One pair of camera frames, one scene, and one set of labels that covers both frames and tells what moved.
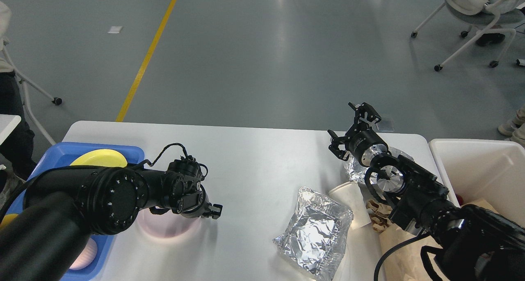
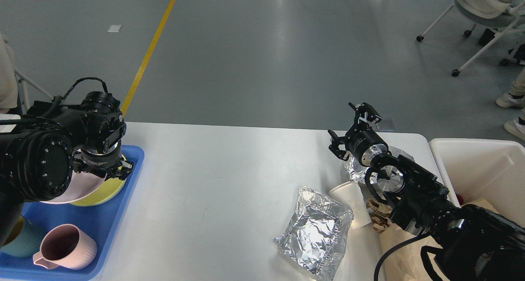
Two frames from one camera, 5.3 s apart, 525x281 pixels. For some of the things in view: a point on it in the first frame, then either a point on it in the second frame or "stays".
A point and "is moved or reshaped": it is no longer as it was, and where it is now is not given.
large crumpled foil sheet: (315, 238) stays
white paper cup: (349, 195) stays
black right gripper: (364, 143) stays
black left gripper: (197, 205) to (106, 158)
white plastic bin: (493, 170) stays
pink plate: (170, 225) is moved or reshaped
